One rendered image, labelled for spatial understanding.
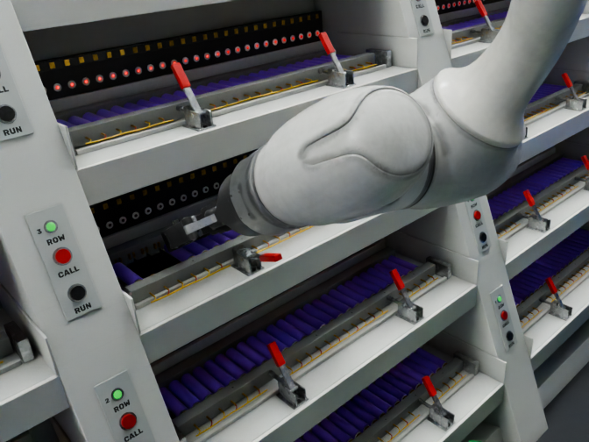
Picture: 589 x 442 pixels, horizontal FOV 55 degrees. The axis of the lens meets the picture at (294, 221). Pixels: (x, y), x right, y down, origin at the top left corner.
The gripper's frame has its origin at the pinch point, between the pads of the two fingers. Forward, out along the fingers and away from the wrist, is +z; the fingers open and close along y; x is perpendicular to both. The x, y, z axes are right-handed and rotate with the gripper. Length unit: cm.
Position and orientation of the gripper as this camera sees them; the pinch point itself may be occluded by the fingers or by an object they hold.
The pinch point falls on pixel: (188, 231)
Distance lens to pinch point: 78.3
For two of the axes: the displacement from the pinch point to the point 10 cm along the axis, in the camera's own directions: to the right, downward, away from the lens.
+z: -5.5, 2.1, 8.1
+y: -7.4, 3.4, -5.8
